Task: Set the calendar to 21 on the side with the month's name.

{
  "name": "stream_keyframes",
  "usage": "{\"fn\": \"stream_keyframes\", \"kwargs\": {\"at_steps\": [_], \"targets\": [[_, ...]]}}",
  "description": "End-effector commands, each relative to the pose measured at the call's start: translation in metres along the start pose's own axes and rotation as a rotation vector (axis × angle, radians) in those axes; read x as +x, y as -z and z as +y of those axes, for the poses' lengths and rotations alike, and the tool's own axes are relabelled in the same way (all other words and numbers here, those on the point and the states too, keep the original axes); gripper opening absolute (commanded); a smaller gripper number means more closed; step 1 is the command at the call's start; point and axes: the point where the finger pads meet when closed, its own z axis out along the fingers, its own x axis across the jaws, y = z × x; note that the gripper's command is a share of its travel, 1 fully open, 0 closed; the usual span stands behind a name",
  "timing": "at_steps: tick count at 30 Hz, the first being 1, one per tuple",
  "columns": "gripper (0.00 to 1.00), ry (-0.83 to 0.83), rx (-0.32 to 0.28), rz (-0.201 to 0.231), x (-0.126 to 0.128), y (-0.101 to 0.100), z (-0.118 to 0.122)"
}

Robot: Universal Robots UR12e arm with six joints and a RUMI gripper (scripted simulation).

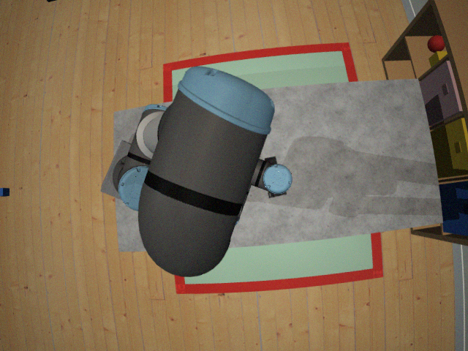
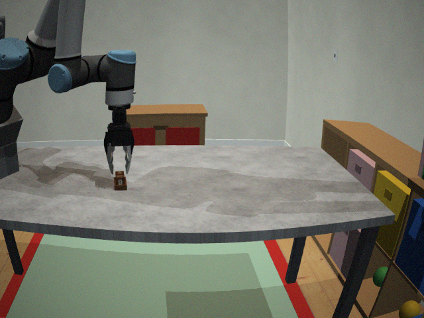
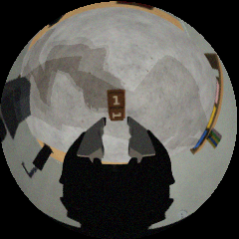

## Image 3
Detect brown wooden cube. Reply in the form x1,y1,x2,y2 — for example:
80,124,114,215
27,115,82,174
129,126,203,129
110,107,123,120
109,92,123,108

